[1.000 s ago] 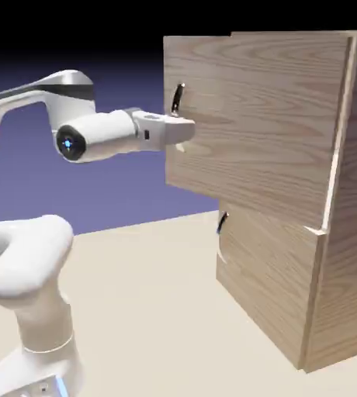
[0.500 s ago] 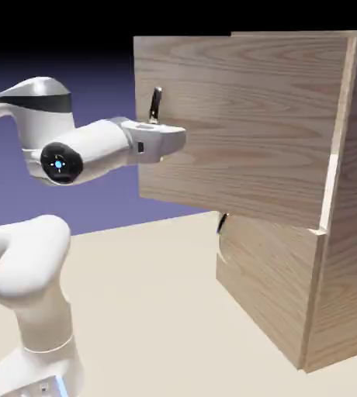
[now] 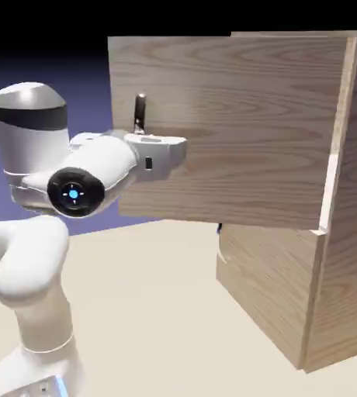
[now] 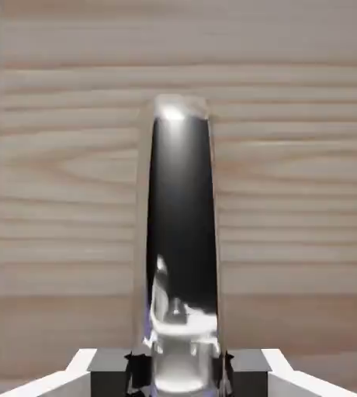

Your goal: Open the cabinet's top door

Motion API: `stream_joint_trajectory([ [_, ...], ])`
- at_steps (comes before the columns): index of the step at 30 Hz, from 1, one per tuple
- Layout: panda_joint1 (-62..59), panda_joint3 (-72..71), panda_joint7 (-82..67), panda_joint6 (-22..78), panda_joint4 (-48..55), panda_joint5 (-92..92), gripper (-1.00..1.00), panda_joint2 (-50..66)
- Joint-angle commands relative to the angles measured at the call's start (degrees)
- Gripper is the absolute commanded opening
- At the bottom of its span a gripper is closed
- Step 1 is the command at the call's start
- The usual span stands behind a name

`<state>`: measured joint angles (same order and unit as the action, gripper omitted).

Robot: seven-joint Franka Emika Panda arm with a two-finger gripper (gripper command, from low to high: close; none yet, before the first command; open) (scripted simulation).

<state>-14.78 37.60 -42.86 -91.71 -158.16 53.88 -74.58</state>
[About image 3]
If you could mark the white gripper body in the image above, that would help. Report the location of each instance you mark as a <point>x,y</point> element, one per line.
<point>169,152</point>

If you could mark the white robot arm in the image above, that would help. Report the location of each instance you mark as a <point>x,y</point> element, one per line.
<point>32,149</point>

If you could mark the large light wood door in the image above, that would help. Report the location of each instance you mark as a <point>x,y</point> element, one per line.
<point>243,124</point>

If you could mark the small light wood door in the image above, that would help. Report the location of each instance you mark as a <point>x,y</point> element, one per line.
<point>268,279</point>

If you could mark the light wood cabinet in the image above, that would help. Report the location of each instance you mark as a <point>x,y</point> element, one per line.
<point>352,248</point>

